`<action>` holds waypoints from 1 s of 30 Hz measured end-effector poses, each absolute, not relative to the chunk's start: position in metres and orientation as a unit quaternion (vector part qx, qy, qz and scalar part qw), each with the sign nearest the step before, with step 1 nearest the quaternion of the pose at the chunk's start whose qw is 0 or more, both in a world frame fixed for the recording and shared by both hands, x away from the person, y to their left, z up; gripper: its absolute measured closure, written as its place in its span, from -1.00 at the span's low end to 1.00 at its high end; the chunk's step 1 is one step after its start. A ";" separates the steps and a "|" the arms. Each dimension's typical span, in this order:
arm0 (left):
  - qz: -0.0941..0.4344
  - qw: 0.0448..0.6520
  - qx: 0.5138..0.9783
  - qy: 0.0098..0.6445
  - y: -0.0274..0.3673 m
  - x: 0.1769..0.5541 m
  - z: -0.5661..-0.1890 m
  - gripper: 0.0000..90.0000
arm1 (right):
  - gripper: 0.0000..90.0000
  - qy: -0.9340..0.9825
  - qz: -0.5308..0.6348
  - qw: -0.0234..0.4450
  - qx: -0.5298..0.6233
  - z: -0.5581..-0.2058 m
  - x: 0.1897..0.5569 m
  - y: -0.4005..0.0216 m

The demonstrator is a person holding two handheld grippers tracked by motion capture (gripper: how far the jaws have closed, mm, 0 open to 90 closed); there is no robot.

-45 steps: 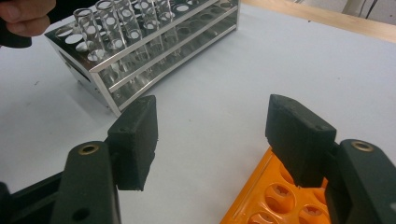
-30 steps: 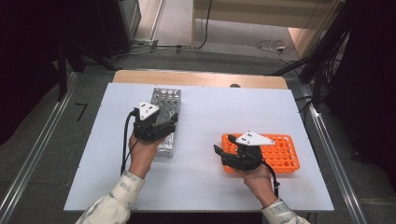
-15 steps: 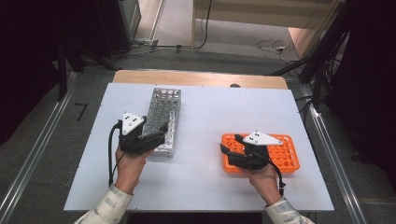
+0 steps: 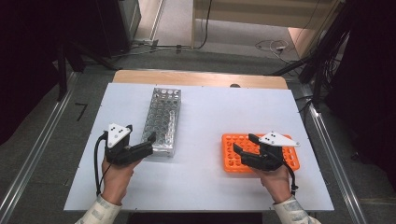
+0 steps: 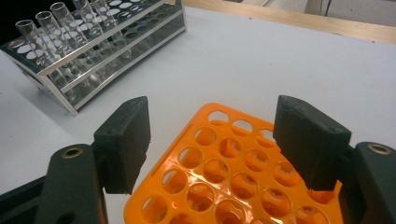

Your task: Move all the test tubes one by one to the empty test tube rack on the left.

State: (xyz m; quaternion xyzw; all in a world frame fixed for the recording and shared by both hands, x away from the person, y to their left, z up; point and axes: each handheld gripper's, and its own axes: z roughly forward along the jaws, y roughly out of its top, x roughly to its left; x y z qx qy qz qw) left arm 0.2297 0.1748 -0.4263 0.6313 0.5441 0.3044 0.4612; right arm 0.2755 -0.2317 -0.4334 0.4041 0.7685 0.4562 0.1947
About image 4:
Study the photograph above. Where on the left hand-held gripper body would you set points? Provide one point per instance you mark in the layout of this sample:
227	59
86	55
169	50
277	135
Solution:
116	137

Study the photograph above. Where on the light wooden furniture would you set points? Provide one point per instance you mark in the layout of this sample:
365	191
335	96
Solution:
264	12

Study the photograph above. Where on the small dark dome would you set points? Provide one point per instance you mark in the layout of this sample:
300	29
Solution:
235	85

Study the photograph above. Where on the metal test tube rack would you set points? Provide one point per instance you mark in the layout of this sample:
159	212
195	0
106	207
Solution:
162	109

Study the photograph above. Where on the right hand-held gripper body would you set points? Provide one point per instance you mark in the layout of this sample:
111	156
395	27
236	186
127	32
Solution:
267	158

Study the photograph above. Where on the person's left hand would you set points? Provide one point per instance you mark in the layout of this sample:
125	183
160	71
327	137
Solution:
115	180

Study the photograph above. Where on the orange test tube rack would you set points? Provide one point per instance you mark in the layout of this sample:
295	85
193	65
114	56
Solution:
230	165

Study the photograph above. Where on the black metal stand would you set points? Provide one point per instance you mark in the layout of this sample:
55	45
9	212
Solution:
62	74
317	84

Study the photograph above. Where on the person's right hand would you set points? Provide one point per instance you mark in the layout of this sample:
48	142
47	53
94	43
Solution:
277	183

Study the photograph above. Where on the aluminium floor rail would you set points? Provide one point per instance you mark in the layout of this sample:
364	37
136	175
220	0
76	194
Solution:
330	155
37	146

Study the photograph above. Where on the grey cabinet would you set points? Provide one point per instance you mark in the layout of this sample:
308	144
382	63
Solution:
129	15

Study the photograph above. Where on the wooden table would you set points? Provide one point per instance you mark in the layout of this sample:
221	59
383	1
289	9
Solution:
186	77

